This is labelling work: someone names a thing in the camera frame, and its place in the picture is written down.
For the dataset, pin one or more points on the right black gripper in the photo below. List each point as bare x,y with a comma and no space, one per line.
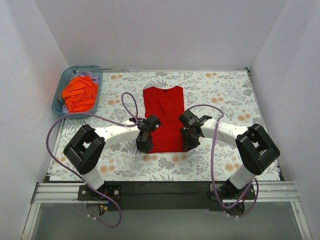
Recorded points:
189,142

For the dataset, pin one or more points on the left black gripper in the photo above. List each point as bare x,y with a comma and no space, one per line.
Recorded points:
144,144

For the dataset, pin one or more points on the red t shirt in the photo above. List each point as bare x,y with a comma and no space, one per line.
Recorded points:
167,105

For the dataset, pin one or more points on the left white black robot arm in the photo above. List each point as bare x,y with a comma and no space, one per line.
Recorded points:
85,148

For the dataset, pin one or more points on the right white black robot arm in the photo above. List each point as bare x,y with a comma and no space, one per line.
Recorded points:
256,148

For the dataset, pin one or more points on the floral table mat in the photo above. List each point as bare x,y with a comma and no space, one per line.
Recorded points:
226,94

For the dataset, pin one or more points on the orange t shirt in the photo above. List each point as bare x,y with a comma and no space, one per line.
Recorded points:
80,93

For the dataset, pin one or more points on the teal plastic bin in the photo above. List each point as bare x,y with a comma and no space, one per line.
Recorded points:
58,104

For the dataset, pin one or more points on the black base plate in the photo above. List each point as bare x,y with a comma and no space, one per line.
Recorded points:
154,195

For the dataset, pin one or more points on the aluminium frame rail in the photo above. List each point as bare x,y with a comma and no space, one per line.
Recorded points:
273,212

